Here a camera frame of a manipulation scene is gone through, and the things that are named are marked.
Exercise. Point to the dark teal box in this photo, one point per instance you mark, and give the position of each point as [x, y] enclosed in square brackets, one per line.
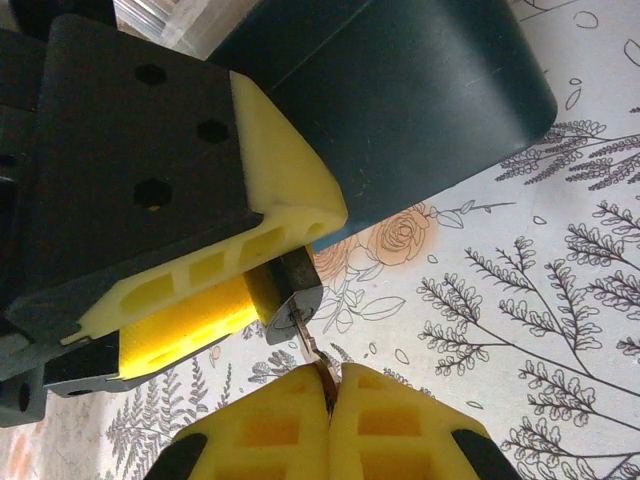
[410, 110]

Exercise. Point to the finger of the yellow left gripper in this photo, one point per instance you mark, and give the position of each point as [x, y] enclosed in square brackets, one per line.
[190, 325]
[140, 175]

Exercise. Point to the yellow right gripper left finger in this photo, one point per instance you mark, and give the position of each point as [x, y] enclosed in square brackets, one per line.
[270, 435]

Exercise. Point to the silver key with brass bow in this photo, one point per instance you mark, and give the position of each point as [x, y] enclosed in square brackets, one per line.
[306, 341]

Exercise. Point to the black padlock with silver shackle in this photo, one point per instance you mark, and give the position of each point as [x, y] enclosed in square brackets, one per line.
[291, 274]

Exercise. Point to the white floral line-print tablecloth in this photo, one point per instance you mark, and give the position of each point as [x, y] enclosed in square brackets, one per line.
[500, 300]

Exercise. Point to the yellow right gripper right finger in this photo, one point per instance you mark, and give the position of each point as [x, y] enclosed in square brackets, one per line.
[390, 430]

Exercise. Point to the clear plastic box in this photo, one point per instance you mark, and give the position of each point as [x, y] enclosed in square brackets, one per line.
[165, 25]

